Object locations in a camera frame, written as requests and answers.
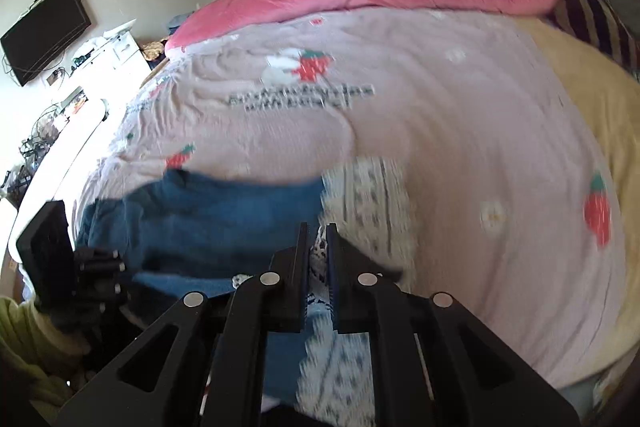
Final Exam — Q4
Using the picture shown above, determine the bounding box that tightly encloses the white desk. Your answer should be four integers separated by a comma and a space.
0, 84, 111, 258

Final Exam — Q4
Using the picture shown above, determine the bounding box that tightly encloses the pink strawberry printed bed sheet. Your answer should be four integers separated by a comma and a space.
75, 4, 626, 388

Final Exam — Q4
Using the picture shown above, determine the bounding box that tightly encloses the black wall television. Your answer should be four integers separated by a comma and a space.
0, 0, 93, 88

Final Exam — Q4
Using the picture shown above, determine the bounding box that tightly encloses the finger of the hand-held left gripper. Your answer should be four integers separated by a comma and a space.
75, 248, 126, 274
95, 281, 127, 309

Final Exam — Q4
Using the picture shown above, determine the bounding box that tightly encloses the tangle of cables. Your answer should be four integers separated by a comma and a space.
17, 104, 68, 170

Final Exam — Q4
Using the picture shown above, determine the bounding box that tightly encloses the striped pillow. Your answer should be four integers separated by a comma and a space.
550, 0, 640, 72

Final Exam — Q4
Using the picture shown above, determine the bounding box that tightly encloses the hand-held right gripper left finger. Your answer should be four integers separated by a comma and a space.
52, 222, 311, 427

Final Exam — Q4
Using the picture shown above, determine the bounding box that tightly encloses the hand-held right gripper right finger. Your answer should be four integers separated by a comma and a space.
325, 223, 583, 427

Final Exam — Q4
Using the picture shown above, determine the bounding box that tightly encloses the person's left forearm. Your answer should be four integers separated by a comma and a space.
0, 294, 91, 423

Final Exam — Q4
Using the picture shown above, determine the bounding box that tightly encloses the yellow blanket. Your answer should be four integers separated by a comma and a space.
520, 17, 640, 403

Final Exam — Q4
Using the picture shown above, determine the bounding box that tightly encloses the blue denim garment with lace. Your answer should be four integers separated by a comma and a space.
75, 157, 416, 427

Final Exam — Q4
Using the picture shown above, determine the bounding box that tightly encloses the yellow patterned cloth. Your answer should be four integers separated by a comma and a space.
137, 38, 168, 64

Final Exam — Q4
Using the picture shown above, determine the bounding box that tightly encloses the white cabinet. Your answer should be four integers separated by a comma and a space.
70, 19, 153, 88

